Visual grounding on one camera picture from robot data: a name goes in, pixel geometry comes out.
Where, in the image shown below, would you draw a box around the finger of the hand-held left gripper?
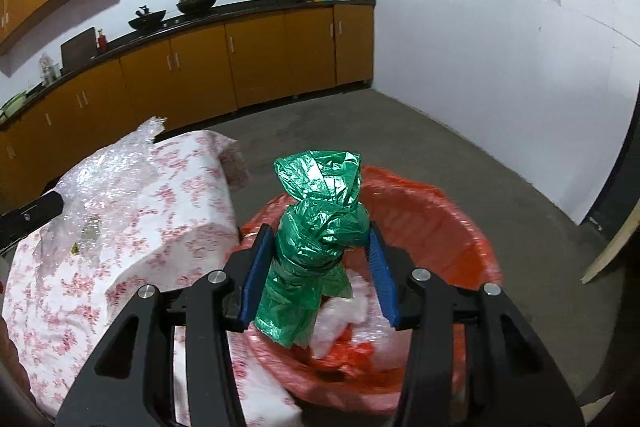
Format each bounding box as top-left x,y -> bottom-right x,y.
0,191 -> 66,253

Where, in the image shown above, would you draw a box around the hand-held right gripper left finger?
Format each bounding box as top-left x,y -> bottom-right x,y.
55,224 -> 275,427

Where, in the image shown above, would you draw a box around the wooden plank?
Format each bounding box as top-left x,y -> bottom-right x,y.
580,207 -> 640,285

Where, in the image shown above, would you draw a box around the glass jar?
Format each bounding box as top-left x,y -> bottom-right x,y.
39,53 -> 62,84

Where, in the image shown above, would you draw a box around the black countertop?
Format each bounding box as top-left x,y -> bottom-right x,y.
0,0 -> 377,128

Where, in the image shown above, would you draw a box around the clear plastic bag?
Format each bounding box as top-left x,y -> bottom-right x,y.
312,272 -> 416,373

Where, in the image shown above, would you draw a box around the wooden base cabinets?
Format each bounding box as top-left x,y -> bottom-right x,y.
0,4 -> 376,202

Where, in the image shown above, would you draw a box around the bin with red liner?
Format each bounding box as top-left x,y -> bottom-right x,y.
235,165 -> 503,415

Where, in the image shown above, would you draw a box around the bubble wrap sheet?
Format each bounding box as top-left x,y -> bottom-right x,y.
50,117 -> 168,253

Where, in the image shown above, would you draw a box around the black wok with lid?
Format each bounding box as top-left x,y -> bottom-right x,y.
176,0 -> 219,16

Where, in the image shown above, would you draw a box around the red plastic bag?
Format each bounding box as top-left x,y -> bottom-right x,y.
315,332 -> 376,375

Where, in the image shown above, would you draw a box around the dark door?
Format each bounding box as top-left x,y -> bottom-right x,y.
582,97 -> 640,243

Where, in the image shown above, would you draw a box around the green pot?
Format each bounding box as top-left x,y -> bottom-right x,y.
0,92 -> 28,115

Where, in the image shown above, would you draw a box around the dark cutting board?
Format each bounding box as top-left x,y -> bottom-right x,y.
60,27 -> 98,70

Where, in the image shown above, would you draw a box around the green plastic bag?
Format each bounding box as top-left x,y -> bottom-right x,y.
254,150 -> 371,349

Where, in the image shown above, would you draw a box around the black wok with handle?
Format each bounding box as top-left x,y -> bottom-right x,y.
127,5 -> 167,31

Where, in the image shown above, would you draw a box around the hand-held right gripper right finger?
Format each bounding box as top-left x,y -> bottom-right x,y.
364,222 -> 586,427

